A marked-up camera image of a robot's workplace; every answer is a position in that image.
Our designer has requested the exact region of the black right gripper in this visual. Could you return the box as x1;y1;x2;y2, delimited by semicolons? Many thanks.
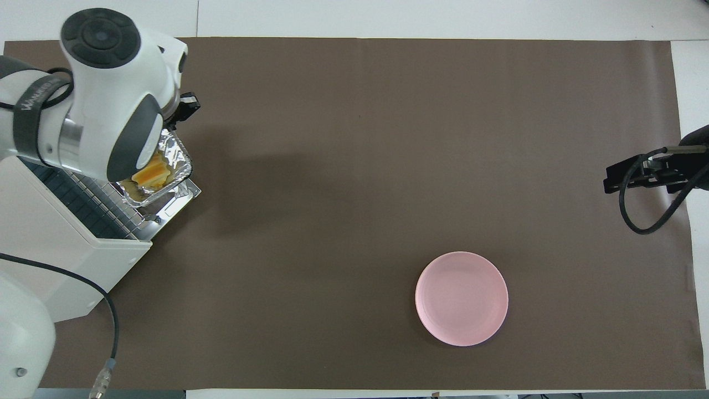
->
603;152;691;195

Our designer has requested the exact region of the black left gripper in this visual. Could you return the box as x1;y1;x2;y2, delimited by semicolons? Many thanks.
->
166;93;201;127

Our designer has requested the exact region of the aluminium foil tray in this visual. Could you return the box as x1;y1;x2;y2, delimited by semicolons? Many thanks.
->
118;127;193;209

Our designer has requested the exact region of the glass oven door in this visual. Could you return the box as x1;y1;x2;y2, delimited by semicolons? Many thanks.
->
126;176;202;231

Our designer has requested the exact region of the cream toaster oven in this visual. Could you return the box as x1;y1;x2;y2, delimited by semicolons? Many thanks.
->
0;155;154;324

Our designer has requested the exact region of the brown table mat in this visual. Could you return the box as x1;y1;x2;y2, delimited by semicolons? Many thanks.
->
3;37;707;391

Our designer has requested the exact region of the pink round plate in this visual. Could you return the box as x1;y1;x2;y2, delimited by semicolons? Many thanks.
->
415;251;509;347

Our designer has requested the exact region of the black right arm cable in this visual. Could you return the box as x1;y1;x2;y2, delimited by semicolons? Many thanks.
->
618;145;709;235

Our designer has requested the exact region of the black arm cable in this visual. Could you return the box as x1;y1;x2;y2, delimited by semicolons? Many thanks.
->
0;66;120;399
618;145;709;235

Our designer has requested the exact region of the metal oven wire rack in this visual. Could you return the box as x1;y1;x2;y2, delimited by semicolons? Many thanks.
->
21;160;151;241

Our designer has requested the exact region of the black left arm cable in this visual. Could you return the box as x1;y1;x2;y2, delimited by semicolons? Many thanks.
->
0;66;120;399

